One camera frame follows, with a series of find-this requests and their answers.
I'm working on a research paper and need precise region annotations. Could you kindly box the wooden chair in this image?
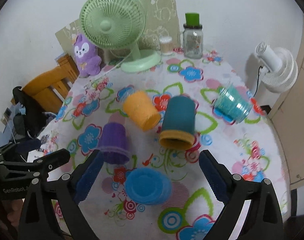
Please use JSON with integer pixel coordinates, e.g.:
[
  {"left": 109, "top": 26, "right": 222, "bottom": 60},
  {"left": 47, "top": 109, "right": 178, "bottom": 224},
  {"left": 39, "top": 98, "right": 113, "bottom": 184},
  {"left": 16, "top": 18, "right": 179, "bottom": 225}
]
[{"left": 23, "top": 54, "right": 79, "bottom": 113}]

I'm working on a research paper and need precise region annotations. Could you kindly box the purple plush toy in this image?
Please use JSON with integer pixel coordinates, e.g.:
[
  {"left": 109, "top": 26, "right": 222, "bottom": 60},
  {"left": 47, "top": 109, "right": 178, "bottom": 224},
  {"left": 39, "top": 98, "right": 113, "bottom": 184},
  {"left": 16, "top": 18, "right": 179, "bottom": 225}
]
[{"left": 74, "top": 34, "right": 102, "bottom": 77}]

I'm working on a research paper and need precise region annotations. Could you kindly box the purple plastic cup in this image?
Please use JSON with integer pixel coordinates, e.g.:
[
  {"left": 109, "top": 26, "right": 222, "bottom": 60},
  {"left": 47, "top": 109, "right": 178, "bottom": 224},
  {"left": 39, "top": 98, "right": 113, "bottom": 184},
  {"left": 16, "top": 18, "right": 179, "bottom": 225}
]
[{"left": 97, "top": 122, "right": 130, "bottom": 165}]

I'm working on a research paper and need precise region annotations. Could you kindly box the cotton swab container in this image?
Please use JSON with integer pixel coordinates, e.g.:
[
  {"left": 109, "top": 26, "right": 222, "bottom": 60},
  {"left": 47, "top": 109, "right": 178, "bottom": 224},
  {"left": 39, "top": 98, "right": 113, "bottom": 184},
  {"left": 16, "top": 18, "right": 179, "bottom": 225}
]
[{"left": 159, "top": 36, "right": 173, "bottom": 55}]

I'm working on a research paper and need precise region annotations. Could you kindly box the floral white tablecloth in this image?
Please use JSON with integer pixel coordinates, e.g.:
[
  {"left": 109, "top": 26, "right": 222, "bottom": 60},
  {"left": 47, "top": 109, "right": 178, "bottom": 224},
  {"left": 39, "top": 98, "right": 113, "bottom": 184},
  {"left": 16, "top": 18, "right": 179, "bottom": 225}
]
[{"left": 28, "top": 49, "right": 290, "bottom": 239}]

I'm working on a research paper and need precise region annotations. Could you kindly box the glass jar green lid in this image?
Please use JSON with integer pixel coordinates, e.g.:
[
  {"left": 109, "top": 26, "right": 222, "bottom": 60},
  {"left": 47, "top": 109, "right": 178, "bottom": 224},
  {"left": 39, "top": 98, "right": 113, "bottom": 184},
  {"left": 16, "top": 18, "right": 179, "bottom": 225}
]
[{"left": 183, "top": 12, "right": 203, "bottom": 59}]

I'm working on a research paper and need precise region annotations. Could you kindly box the green desk fan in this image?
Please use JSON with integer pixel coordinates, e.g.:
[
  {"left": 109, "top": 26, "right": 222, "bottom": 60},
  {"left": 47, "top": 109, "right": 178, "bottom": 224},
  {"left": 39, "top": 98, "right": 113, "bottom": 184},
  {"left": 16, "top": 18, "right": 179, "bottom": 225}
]
[{"left": 79, "top": 0, "right": 161, "bottom": 73}]

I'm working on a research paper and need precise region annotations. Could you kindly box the white floor fan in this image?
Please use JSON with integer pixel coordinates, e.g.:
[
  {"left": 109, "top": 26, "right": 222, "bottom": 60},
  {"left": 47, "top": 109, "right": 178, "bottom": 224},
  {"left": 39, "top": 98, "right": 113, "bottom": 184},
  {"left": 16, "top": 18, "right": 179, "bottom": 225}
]
[{"left": 255, "top": 42, "right": 298, "bottom": 94}]

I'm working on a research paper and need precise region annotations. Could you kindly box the dark teal yellow-rimmed cup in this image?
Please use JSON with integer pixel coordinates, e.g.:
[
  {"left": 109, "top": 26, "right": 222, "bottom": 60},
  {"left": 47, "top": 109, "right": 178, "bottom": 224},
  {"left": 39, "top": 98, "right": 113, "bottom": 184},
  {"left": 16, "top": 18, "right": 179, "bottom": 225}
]
[{"left": 159, "top": 95, "right": 196, "bottom": 151}]

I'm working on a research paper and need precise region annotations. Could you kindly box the blue plastic cup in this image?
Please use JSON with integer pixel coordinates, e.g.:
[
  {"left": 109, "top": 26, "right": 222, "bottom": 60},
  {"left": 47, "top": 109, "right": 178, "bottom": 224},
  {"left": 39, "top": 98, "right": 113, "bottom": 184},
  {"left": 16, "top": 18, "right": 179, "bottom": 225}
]
[{"left": 124, "top": 167, "right": 173, "bottom": 205}]

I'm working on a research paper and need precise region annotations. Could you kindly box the orange plastic cup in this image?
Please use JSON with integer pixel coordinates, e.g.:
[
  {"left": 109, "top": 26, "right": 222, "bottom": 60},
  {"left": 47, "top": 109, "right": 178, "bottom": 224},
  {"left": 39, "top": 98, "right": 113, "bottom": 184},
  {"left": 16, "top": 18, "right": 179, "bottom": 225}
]
[{"left": 123, "top": 90, "right": 161, "bottom": 131}]

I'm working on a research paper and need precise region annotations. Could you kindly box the light teal plastic cup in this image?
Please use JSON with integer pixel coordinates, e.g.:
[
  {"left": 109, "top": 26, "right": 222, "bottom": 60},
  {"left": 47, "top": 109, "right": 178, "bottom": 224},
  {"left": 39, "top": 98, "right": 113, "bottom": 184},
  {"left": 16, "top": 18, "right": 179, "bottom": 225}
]
[{"left": 212, "top": 83, "right": 252, "bottom": 123}]

